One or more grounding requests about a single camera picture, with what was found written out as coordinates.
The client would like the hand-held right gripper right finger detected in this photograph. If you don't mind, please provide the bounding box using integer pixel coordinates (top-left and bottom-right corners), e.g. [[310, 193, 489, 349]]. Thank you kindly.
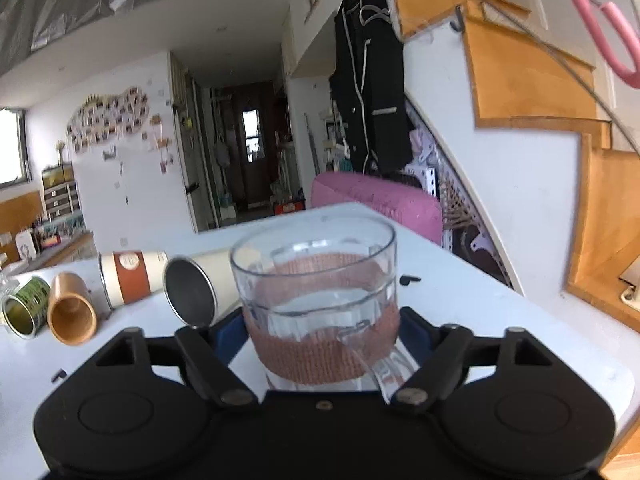
[[390, 307, 554, 414]]

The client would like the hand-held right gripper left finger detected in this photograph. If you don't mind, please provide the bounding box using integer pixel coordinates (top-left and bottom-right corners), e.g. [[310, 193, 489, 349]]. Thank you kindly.
[[94, 310, 259, 414]]

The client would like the glass cup with woven sleeve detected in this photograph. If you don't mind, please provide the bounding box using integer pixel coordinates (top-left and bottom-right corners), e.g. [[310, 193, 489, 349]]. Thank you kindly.
[[229, 215, 417, 406]]

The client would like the white cup with metal inside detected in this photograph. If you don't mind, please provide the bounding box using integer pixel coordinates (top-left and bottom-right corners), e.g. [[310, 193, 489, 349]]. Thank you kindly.
[[163, 250, 246, 329]]

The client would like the white cup with brown sleeve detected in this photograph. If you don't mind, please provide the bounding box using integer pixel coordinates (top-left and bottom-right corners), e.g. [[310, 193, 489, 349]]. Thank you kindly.
[[98, 250, 169, 311]]

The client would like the wooden cup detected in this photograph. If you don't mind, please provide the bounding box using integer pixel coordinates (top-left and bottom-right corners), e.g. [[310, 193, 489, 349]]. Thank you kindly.
[[47, 272, 99, 346]]

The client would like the bundle of wooden clothespins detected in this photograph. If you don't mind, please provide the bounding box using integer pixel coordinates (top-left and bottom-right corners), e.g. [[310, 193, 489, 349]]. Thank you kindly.
[[439, 179, 475, 233]]

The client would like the dark entrance door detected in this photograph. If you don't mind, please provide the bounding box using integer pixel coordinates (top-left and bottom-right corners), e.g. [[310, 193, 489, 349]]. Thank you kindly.
[[239, 87, 277, 206]]

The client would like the green tin can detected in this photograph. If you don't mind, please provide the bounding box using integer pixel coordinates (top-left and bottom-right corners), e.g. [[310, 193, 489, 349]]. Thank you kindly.
[[2, 276, 52, 339]]

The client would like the small drawer cabinet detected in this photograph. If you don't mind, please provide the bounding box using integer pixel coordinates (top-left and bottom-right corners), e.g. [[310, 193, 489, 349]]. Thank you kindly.
[[41, 165, 82, 223]]

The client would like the small white appliance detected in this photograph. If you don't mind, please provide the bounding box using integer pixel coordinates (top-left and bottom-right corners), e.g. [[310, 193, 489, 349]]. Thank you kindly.
[[15, 232, 37, 262]]

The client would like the clear glass dish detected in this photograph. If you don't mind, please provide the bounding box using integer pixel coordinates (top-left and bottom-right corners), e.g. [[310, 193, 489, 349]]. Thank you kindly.
[[0, 264, 21, 303]]

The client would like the wooden side counter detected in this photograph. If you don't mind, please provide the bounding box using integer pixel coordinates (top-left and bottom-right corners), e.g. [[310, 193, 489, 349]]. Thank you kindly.
[[0, 189, 97, 273]]

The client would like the black jacket with white trim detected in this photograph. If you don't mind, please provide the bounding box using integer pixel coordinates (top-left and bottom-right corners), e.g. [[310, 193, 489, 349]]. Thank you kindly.
[[328, 0, 409, 177]]

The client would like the wooden staircase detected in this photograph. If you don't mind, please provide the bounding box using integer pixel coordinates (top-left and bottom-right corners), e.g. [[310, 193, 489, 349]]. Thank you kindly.
[[350, 0, 640, 336]]

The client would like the window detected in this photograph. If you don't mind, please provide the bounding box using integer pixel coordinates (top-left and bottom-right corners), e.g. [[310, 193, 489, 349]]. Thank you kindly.
[[0, 108, 29, 187]]

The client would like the pink padded hanger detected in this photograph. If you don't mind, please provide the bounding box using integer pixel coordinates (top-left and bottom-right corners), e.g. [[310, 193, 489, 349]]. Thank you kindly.
[[563, 0, 640, 87]]

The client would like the photo collage on wall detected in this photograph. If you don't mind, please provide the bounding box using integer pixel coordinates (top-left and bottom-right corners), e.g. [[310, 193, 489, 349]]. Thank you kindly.
[[64, 85, 151, 155]]

